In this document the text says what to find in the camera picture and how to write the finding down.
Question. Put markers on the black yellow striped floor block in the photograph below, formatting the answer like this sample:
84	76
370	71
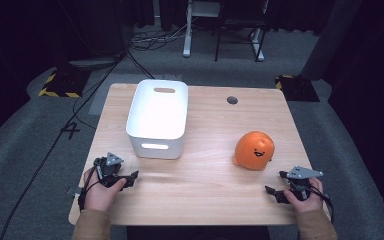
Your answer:
65	85
296	88

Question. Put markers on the orange smiley face toy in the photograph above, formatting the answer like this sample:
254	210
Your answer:
253	151

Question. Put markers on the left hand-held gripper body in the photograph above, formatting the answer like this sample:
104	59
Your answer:
108	168

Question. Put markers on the white desk leg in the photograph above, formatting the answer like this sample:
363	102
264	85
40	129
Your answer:
188	33
258	45

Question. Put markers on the dark stand base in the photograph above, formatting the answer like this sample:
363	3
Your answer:
91	62

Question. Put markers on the grey pillar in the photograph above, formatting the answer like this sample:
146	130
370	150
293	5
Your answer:
330	40

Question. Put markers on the black metal chair frame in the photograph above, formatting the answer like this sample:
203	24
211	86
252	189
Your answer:
240	31

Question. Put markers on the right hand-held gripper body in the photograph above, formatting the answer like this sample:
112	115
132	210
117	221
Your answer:
301	180

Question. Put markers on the person's right hand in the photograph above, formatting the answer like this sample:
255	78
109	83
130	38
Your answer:
305	204

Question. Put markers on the white plastic bin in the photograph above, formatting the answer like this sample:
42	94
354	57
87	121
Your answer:
158	115

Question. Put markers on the person's left hand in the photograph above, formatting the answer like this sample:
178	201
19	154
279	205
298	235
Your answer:
100	195

